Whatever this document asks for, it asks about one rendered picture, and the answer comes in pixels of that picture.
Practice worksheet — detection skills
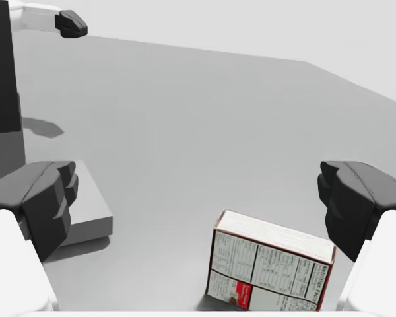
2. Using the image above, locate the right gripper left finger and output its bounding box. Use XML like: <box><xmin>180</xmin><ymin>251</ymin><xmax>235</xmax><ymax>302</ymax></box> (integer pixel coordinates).
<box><xmin>0</xmin><ymin>160</ymin><xmax>79</xmax><ymax>313</ymax></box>

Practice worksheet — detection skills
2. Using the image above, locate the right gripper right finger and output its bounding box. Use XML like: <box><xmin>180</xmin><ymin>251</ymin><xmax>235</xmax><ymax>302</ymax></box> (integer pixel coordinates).
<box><xmin>317</xmin><ymin>160</ymin><xmax>396</xmax><ymax>313</ymax></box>

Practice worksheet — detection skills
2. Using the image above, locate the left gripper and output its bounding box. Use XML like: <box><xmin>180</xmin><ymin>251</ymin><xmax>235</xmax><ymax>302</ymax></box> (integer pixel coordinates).
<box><xmin>7</xmin><ymin>0</ymin><xmax>88</xmax><ymax>38</ymax></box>

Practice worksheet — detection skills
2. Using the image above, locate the black screen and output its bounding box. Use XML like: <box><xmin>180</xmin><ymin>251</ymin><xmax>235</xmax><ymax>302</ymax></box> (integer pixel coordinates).
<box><xmin>0</xmin><ymin>0</ymin><xmax>22</xmax><ymax>135</ymax></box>

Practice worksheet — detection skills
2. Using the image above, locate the grey stand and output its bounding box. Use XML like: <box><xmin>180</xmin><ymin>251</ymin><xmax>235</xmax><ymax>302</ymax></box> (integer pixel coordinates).
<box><xmin>0</xmin><ymin>92</ymin><xmax>114</xmax><ymax>248</ymax></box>

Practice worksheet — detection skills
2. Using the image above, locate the red and white carton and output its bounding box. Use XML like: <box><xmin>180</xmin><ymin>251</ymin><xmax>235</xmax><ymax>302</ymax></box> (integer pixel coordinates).
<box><xmin>205</xmin><ymin>209</ymin><xmax>337</xmax><ymax>312</ymax></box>

